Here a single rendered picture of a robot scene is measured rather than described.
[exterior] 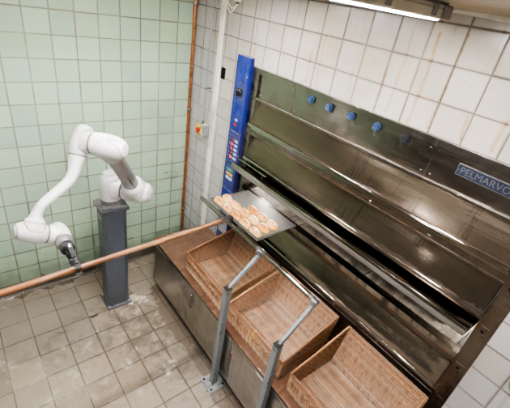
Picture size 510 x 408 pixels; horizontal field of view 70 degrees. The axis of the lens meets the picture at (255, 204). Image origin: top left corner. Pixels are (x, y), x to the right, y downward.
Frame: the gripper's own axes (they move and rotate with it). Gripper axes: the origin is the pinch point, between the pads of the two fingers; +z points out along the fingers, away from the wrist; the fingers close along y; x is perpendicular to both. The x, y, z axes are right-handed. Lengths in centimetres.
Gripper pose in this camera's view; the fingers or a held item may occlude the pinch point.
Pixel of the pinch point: (77, 267)
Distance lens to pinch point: 213.5
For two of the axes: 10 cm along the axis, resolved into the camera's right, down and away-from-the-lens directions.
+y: -1.5, 8.5, 5.0
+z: 6.1, 4.8, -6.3
